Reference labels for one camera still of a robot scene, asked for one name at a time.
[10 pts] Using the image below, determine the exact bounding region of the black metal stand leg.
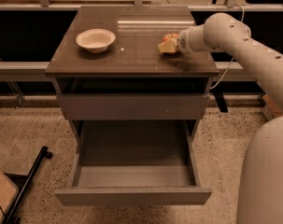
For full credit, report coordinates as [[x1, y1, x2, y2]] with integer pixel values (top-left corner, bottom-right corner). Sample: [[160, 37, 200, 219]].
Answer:
[[2, 147, 52, 224]]

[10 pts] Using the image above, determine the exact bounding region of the white paper bowl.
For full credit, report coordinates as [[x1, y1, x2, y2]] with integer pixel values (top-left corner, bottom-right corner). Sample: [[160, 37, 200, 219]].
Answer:
[[76, 29, 116, 53]]

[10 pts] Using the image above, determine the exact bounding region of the cardboard box at right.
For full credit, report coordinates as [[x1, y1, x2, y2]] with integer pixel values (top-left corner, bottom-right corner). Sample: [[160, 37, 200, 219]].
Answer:
[[262, 94, 283, 120]]

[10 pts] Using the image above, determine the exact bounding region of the grey top drawer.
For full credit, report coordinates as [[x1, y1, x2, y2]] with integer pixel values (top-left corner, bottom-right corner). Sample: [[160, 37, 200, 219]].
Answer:
[[57, 94, 209, 120]]

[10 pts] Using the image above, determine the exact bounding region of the red apple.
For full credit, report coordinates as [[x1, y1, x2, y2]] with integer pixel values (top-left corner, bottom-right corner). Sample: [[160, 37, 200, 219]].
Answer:
[[162, 33, 178, 42]]

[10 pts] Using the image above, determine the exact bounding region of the open grey middle drawer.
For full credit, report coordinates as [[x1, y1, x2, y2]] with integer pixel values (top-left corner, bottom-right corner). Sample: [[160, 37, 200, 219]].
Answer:
[[55, 120, 212, 205]]

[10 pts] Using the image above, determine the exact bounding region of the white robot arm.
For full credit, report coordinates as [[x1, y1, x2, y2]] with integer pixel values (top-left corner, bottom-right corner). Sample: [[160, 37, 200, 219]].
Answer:
[[158, 13, 283, 224]]

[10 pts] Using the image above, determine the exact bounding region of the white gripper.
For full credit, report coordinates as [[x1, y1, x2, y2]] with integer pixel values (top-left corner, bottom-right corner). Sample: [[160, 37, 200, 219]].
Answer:
[[158, 25, 208, 54]]

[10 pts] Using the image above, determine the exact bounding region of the white cable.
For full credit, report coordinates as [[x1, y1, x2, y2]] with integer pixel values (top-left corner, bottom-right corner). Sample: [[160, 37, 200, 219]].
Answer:
[[209, 3, 246, 91]]

